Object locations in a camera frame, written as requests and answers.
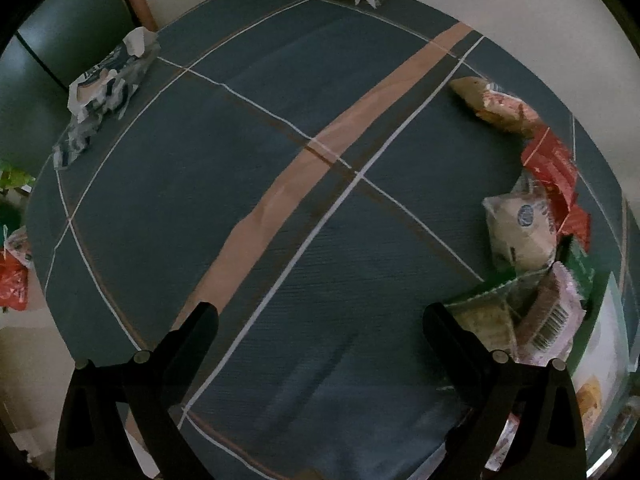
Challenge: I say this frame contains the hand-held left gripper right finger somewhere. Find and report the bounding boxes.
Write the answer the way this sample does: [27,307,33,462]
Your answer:
[422,301,588,480]

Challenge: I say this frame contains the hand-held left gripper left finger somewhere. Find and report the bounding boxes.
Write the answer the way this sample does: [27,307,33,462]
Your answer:
[52,301,221,480]

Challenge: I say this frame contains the green-edged rice cracker packet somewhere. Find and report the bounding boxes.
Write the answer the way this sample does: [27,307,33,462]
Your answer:
[442,280,526,356]

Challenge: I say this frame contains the pink snack packet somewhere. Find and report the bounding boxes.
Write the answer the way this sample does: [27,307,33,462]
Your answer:
[515,262,586,366]

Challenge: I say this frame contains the white packet with blue logo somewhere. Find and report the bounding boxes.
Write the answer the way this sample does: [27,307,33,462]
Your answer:
[482,192,558,273]

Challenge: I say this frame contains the green snack box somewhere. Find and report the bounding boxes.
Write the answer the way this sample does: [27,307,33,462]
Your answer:
[555,235,596,306]

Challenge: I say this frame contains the yellow snack packet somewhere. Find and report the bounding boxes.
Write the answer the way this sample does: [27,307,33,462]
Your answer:
[575,377,603,421]

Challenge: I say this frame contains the white storage box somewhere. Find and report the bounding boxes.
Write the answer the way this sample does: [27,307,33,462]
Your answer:
[570,270,631,461]

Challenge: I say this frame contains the red snack box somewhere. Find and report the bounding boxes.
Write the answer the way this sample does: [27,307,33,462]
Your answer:
[560,202,592,253]

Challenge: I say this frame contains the red snack packet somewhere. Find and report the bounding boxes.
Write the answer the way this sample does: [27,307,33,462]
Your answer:
[521,127,581,206]

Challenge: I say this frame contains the tan orange snack packet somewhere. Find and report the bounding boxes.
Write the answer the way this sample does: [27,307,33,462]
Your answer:
[449,76,543,136]

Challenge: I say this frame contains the blue plaid tablecloth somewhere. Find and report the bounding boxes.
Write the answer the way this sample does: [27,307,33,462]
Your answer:
[25,0,631,480]

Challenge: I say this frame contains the red plastic bag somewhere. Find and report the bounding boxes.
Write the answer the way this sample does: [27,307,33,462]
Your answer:
[0,255,31,313]

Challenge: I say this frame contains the white printed bag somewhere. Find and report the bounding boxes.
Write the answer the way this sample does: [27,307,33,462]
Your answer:
[2,227,33,266]

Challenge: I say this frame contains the green plant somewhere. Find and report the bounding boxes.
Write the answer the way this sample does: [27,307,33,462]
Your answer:
[0,162,36,196]

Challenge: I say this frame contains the crumpled blue white wrapper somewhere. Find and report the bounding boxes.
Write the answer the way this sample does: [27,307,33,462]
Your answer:
[52,27,161,168]

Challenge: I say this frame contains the dark green chair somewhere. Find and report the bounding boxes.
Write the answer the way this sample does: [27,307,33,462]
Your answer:
[0,0,146,176]

